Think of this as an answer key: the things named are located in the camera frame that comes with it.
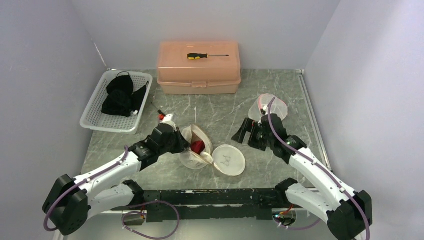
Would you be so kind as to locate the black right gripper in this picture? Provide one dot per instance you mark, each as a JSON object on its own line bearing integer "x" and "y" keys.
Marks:
{"x": 249, "y": 125}

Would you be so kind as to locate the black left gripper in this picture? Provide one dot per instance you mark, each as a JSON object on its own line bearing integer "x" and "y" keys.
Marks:
{"x": 182, "y": 144}

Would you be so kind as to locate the red bra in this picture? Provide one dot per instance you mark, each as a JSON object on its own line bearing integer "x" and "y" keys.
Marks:
{"x": 198, "y": 146}

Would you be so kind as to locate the beige mesh laundry bag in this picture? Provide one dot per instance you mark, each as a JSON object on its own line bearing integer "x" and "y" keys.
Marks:
{"x": 227, "y": 159}

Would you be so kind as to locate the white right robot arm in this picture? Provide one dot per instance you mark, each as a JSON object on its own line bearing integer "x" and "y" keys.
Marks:
{"x": 346, "y": 212}

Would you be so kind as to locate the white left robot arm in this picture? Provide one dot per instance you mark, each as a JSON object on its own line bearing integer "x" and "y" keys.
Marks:
{"x": 74, "y": 200}

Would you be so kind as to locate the black bra in basket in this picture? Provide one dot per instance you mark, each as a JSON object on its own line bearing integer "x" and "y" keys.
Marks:
{"x": 121, "y": 98}

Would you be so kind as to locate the white plastic basket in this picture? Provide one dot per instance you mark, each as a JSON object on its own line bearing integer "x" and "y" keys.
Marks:
{"x": 93, "y": 118}

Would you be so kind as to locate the pink plastic storage box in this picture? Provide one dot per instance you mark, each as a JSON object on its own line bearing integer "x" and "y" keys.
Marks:
{"x": 178, "y": 75}

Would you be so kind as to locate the yellow black screwdriver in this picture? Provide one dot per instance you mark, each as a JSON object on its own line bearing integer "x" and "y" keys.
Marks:
{"x": 197, "y": 56}

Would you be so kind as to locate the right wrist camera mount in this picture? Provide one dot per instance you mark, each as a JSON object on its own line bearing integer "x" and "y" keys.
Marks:
{"x": 264, "y": 110}

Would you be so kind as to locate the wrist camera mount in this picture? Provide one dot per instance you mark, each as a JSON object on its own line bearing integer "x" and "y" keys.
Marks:
{"x": 264, "y": 110}
{"x": 166, "y": 118}

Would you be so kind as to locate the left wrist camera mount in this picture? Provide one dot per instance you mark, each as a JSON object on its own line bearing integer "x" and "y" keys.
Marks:
{"x": 166, "y": 118}

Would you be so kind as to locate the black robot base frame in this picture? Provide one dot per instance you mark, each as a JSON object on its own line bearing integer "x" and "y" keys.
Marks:
{"x": 204, "y": 204}

